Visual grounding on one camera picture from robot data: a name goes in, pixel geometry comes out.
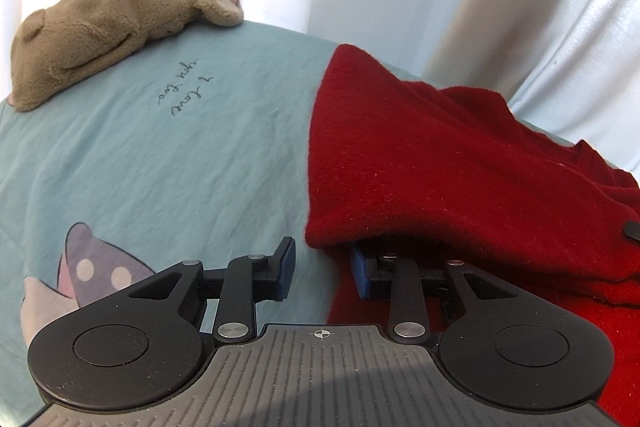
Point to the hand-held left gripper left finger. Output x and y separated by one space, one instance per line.
287 269

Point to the light blue printed bed sheet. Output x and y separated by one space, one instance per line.
160 167

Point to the brown plush toy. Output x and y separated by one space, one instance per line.
100 27

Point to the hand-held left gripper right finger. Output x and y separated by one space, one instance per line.
358 271

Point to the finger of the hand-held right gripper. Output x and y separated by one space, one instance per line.
634 230

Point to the red knit sweater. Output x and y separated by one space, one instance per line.
450 187

